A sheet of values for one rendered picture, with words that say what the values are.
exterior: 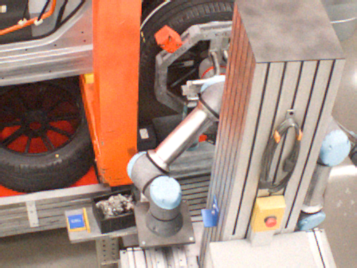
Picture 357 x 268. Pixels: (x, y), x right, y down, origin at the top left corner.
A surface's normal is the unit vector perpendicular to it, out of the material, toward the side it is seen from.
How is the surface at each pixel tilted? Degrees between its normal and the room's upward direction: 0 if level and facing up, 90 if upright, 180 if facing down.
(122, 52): 90
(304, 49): 0
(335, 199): 0
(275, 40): 0
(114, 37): 90
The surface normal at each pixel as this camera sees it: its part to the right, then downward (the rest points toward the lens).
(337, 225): 0.06, -0.69
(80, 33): 0.25, 0.71
